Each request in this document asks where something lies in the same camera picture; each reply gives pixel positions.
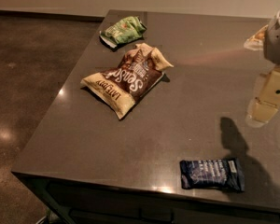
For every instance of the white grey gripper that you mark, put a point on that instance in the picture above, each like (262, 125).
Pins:
(278, 41)

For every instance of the brown Late July chip bag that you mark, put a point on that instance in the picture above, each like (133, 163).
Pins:
(124, 86)

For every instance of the yellow snack bag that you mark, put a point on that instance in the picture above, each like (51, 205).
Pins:
(256, 41)

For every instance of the blue RXBAR blueberry wrapper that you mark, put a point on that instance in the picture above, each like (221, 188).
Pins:
(219, 174)

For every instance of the green chip bag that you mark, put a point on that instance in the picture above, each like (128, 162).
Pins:
(124, 31)

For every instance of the dark table frame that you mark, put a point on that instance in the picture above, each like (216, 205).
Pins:
(83, 203)

